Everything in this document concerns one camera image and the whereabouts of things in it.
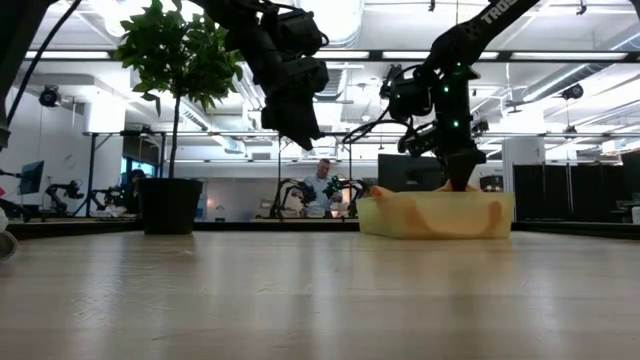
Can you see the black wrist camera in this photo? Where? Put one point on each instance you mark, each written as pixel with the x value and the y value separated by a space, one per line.
pixel 420 140
pixel 310 75

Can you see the person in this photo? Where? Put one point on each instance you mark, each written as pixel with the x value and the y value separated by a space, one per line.
pixel 320 192
pixel 136 190

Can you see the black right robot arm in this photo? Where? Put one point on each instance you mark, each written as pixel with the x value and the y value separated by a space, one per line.
pixel 470 40

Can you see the silver spiral ventilation duct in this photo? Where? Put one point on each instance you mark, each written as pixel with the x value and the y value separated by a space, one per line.
pixel 345 25

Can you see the orange microfiber towel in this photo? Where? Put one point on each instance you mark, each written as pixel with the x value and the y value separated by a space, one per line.
pixel 380 192

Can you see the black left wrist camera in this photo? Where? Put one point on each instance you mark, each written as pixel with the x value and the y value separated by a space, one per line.
pixel 310 75

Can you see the red shelf unit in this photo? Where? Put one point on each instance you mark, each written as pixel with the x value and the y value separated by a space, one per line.
pixel 495 182

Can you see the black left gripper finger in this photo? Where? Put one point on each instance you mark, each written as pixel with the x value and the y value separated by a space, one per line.
pixel 292 125

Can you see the black overhead crossbar with lights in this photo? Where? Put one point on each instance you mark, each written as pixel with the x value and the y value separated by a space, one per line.
pixel 505 56

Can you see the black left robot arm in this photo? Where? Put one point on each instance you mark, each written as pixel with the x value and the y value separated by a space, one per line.
pixel 25 30

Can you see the black room divider panel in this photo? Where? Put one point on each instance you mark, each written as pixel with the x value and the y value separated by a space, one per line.
pixel 550 192

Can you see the large black monitor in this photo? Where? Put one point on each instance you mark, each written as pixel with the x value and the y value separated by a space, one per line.
pixel 410 172

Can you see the green leafy plant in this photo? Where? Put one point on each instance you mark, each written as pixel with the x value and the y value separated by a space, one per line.
pixel 180 55

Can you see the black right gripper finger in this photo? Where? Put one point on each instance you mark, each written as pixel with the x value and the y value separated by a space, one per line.
pixel 461 177

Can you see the black background robot arm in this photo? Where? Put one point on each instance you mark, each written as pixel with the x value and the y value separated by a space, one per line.
pixel 332 187
pixel 305 192
pixel 62 192
pixel 107 197

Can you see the small tilted monitor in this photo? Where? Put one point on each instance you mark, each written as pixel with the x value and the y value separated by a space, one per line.
pixel 31 177

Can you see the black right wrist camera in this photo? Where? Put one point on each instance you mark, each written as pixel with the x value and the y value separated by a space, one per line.
pixel 420 140

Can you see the yellow translucent plastic bin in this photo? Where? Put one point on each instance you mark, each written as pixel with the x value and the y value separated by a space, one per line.
pixel 435 225

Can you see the black plant pot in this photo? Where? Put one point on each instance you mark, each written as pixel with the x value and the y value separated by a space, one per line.
pixel 170 205

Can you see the black ceiling spotlight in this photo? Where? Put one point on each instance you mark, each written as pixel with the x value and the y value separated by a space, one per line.
pixel 50 96
pixel 482 126
pixel 573 92

